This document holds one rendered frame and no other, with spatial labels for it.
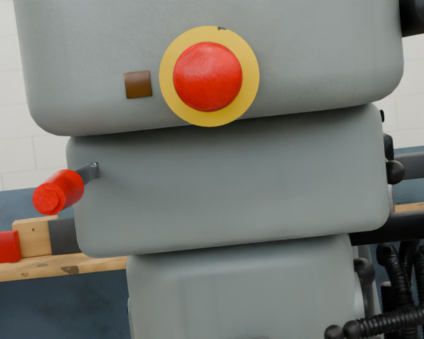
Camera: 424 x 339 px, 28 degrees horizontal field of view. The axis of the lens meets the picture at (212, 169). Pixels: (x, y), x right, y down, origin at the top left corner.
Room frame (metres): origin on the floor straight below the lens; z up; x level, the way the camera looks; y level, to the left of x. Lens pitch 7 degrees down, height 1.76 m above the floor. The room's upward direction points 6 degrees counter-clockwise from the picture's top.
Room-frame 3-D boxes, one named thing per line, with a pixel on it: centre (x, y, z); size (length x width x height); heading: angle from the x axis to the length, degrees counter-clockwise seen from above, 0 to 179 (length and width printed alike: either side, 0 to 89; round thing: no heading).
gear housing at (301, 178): (0.79, -0.02, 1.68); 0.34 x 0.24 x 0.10; 177
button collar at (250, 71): (0.52, 0.00, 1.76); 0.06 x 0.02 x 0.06; 87
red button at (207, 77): (0.49, 0.00, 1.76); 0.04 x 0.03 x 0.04; 87
